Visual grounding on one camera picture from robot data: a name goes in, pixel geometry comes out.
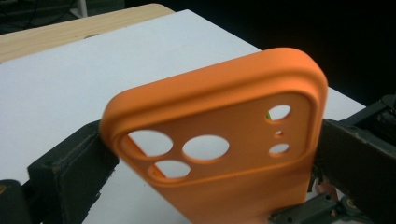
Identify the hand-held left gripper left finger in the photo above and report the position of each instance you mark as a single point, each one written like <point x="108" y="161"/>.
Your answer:
<point x="68" y="174"/>

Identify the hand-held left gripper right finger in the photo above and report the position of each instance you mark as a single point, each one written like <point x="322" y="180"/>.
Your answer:
<point x="358" y="165"/>

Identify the orange phone case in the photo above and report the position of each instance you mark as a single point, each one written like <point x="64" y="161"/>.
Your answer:
<point x="233" y="93"/>

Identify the white metal desk frame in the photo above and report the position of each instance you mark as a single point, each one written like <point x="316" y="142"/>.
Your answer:
<point x="81" y="7"/>

